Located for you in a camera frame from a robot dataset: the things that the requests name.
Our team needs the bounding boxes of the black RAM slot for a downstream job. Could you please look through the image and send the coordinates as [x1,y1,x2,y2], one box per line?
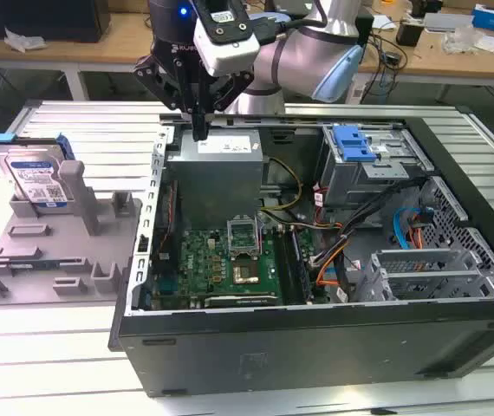
[272,228,296,304]

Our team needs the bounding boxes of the wooden desk white frame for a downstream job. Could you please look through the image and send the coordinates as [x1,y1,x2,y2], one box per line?
[0,10,494,103]

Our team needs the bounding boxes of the blue drive latch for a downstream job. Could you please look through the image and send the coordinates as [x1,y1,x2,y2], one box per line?
[332,124,380,164]

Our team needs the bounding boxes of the hard disk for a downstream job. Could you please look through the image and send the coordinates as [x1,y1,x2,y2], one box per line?
[0,131,77,210]

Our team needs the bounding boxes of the green motherboard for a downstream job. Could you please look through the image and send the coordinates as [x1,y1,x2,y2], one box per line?
[151,224,330,311]

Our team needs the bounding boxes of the silver drive cage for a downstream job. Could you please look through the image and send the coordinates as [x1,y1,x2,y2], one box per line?
[319,125,432,211]

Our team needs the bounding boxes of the RAM stick in slot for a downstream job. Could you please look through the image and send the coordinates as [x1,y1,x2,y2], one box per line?
[290,228,315,303]

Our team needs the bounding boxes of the crumpled white wrapper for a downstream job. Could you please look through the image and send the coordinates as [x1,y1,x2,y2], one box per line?
[3,26,49,55]

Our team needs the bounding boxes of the yellow wires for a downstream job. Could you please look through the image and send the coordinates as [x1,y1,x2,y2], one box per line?
[259,156,305,214]

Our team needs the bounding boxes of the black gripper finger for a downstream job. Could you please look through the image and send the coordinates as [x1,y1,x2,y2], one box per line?
[133,54,201,142]
[199,71,256,142]

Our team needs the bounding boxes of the silver disk bay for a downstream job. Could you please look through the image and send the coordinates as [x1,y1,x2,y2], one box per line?
[354,247,494,304]

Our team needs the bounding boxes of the CPU socket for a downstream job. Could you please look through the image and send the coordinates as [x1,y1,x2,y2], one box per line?
[231,257,263,288]

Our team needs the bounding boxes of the RAM stick on rack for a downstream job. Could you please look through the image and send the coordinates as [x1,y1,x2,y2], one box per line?
[8,261,57,270]

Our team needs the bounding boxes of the grey flat device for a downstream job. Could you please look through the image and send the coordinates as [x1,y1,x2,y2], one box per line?
[422,11,476,33]

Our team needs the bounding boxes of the large black box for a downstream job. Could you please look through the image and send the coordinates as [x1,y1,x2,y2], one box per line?
[0,0,112,44]

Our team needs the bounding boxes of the black cable bundle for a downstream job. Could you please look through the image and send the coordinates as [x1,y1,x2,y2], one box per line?
[311,175,431,304]

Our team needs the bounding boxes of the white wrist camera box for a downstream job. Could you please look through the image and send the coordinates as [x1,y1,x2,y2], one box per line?
[192,0,260,78]

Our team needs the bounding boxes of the grey power supply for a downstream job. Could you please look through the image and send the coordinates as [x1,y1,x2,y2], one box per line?
[166,128,270,231]

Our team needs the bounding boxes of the grey parts rack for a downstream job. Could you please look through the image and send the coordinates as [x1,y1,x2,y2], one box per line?
[0,159,144,307]

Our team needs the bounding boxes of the orange wire bundle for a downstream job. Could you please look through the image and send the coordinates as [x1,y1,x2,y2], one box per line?
[314,220,354,288]

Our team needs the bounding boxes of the black camera cable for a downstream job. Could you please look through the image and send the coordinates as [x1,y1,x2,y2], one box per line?
[253,14,376,49]

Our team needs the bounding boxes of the clear plastic bag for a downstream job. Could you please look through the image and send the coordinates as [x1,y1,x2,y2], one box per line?
[441,23,494,55]

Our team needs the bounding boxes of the metal socket cover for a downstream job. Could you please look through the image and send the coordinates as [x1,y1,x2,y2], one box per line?
[225,215,261,259]

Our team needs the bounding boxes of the blue wire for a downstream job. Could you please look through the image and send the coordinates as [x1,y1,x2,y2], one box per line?
[393,206,426,250]

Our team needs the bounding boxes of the black graphics card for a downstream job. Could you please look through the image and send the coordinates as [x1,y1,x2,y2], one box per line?
[203,295,281,310]

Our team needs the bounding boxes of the black PC case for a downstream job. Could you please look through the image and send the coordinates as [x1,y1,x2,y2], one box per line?
[107,113,494,398]

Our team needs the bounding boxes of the orange flat wire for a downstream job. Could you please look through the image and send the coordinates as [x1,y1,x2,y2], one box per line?
[407,216,426,250]

